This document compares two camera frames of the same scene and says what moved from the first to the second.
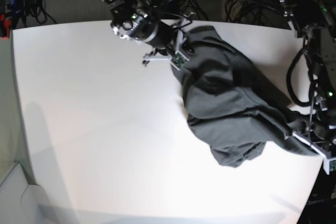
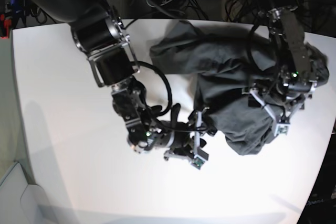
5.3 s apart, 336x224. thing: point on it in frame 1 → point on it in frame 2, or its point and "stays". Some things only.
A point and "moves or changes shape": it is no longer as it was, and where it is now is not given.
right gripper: x=323 y=126 → x=293 y=84
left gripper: x=142 y=27 → x=170 y=134
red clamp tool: x=7 y=23 stays
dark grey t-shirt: x=233 y=108 moves or changes shape
